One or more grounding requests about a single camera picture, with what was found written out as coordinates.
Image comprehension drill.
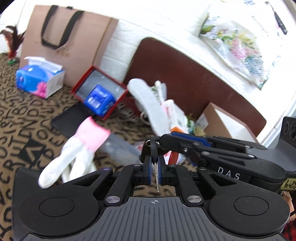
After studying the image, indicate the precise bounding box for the blue tissue box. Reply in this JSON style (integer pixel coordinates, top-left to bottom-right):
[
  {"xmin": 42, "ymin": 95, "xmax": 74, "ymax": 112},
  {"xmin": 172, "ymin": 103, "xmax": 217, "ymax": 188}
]
[{"xmin": 15, "ymin": 56, "xmax": 66, "ymax": 100}]

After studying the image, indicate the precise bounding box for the small blue box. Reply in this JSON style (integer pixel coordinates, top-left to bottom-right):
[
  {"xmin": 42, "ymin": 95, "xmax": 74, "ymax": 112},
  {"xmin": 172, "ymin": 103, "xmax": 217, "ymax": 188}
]
[{"xmin": 84, "ymin": 84, "xmax": 116, "ymax": 117}]

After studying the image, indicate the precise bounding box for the person's right hand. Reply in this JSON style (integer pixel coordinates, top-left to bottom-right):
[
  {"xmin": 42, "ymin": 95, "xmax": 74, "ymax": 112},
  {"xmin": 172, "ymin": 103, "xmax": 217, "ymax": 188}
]
[{"xmin": 282, "ymin": 190, "xmax": 296, "ymax": 223}]

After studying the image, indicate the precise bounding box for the black flat lid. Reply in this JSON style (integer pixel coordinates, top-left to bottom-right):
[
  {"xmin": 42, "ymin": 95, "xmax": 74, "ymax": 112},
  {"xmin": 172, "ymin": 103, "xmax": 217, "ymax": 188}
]
[{"xmin": 51, "ymin": 101, "xmax": 93, "ymax": 140}]

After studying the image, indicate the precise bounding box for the floral plastic bag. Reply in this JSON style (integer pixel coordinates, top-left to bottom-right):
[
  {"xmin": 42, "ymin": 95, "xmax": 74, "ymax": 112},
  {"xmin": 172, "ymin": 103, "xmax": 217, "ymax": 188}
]
[{"xmin": 198, "ymin": 4, "xmax": 271, "ymax": 91}]

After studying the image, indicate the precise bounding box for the dark brown wooden board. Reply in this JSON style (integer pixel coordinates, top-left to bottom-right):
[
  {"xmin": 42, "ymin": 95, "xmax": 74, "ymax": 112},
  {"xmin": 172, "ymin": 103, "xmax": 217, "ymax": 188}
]
[{"xmin": 122, "ymin": 37, "xmax": 267, "ymax": 142}]

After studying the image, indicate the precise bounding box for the orange white medicine box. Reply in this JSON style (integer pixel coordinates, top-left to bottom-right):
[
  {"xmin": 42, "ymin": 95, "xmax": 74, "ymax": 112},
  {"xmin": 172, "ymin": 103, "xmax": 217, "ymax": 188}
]
[{"xmin": 162, "ymin": 99, "xmax": 186, "ymax": 131}]

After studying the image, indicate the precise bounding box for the brown cardboard box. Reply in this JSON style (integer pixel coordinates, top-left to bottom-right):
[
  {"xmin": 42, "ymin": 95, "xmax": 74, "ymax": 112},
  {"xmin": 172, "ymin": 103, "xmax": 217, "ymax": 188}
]
[{"xmin": 195, "ymin": 102, "xmax": 259, "ymax": 143}]

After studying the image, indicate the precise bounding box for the brown paper shopping bag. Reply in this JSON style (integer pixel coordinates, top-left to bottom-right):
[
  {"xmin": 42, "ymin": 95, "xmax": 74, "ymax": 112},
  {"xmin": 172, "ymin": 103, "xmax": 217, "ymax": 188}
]
[{"xmin": 19, "ymin": 5, "xmax": 119, "ymax": 87}]

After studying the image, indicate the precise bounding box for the black car key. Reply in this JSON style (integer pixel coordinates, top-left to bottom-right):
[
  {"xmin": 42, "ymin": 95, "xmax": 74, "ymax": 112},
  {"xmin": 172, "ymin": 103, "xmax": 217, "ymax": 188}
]
[{"xmin": 139, "ymin": 134, "xmax": 162, "ymax": 193}]

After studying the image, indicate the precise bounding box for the white slipper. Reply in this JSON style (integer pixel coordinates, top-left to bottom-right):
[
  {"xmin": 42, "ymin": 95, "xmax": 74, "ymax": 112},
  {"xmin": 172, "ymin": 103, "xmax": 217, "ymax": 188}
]
[{"xmin": 128, "ymin": 78, "xmax": 172, "ymax": 137}]

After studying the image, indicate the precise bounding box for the clear plastic bag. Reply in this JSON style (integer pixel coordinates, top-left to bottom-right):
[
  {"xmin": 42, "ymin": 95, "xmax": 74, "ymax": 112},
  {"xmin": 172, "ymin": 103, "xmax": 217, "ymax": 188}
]
[{"xmin": 99, "ymin": 134, "xmax": 144, "ymax": 163}]

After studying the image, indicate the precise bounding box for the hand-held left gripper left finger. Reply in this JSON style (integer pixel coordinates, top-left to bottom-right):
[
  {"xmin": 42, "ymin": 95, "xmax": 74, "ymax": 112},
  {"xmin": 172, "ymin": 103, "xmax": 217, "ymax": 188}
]
[{"xmin": 62, "ymin": 156, "xmax": 153, "ymax": 206}]

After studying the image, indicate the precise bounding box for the dark red feather shuttlecock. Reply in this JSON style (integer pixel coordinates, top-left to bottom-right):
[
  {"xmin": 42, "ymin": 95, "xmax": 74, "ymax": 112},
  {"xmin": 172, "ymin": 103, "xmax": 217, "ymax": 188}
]
[{"xmin": 0, "ymin": 25, "xmax": 26, "ymax": 64}]

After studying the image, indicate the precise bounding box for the red open box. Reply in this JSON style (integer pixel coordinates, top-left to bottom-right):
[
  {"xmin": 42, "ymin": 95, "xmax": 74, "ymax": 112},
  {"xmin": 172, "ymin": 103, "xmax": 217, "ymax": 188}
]
[{"xmin": 71, "ymin": 65, "xmax": 129, "ymax": 121}]

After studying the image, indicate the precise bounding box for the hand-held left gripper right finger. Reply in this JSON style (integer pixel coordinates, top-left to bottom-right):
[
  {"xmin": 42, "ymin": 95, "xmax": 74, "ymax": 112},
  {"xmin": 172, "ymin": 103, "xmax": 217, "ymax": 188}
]
[{"xmin": 157, "ymin": 157, "xmax": 234, "ymax": 206}]

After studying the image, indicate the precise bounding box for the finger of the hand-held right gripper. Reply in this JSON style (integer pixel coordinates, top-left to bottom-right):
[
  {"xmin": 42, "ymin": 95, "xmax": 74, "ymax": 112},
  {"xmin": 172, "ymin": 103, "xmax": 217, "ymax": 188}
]
[
  {"xmin": 159, "ymin": 132, "xmax": 267, "ymax": 151},
  {"xmin": 162, "ymin": 142, "xmax": 256, "ymax": 167}
]

